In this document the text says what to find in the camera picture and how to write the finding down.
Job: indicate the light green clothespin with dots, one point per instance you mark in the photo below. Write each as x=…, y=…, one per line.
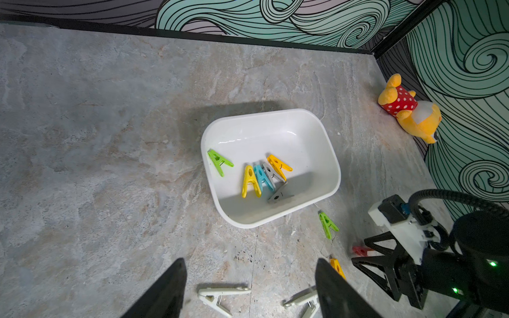
x=218, y=161

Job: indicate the grey clothespin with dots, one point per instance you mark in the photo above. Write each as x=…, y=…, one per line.
x=280, y=194
x=271, y=174

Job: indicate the orange clothespin centre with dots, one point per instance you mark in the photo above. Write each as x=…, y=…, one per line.
x=337, y=267

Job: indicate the green clothespin upper right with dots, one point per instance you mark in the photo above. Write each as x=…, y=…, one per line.
x=328, y=225

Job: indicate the red clothespin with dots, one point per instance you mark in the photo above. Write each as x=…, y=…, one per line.
x=361, y=251

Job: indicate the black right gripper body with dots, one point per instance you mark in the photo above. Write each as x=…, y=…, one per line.
x=415, y=281

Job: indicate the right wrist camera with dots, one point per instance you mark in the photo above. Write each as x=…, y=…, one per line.
x=394, y=214

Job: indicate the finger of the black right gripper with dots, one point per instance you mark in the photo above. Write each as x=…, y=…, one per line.
x=375, y=241
x=381, y=271

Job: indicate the yellow plush bear toy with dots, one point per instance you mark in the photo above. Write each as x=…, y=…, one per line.
x=418, y=118

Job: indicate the white plastic storage box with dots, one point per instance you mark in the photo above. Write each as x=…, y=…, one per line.
x=295, y=136

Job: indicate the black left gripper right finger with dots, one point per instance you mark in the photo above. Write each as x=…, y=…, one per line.
x=336, y=297

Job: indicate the teal clothespin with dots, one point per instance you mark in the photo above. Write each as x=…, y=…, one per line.
x=262, y=178

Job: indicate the black corner frame post right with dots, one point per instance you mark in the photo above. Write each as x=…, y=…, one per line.
x=408, y=24

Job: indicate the white clothespin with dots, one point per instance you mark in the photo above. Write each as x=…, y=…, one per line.
x=212, y=297
x=308, y=298

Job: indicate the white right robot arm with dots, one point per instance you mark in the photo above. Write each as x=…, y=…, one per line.
x=473, y=269

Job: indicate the yellow clothespin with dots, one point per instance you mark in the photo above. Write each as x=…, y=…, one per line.
x=279, y=166
x=250, y=179

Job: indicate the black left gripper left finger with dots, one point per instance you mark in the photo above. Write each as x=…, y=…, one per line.
x=164, y=299

